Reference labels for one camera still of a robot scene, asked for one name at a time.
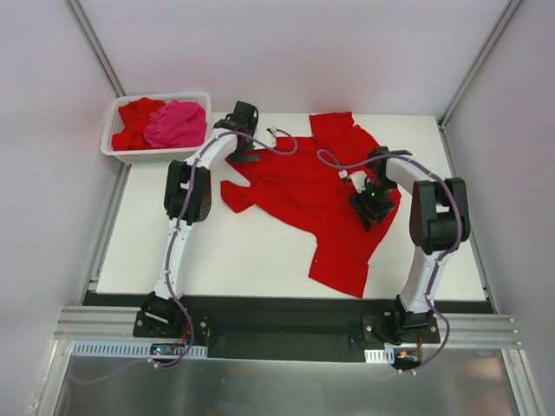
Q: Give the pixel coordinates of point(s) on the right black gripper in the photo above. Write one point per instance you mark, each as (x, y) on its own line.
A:
(372, 208)

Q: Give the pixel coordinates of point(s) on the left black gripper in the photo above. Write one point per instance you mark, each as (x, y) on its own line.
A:
(243, 156)

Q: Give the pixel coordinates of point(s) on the red t shirt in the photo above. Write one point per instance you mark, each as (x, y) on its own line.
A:
(303, 192)
(135, 117)

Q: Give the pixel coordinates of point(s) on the white plastic basket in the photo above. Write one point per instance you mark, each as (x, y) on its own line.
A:
(115, 125)

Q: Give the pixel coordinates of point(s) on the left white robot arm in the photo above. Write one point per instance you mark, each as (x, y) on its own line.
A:
(188, 201)

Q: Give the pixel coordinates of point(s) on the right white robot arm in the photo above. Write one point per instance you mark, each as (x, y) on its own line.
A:
(438, 224)

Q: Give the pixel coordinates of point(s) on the pink t shirt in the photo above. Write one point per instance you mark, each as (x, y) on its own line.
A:
(179, 124)

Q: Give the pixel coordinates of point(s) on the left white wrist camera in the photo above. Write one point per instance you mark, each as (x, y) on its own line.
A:
(272, 135)

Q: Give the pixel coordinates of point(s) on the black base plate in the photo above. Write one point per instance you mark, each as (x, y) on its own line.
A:
(276, 328)

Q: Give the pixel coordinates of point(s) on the right white cable duct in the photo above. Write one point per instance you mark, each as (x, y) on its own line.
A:
(379, 356)

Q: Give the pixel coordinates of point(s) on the white cable duct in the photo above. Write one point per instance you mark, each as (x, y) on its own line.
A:
(137, 349)
(379, 356)

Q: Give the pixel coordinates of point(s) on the left aluminium frame post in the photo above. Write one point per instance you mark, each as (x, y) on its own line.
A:
(83, 23)

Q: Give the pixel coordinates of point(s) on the aluminium frame post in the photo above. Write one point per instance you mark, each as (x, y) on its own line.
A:
(506, 16)
(83, 23)

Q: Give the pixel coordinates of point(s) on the right aluminium frame post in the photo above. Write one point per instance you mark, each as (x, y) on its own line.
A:
(506, 16)

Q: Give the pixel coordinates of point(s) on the left white cable duct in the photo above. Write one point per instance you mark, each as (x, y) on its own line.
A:
(137, 349)

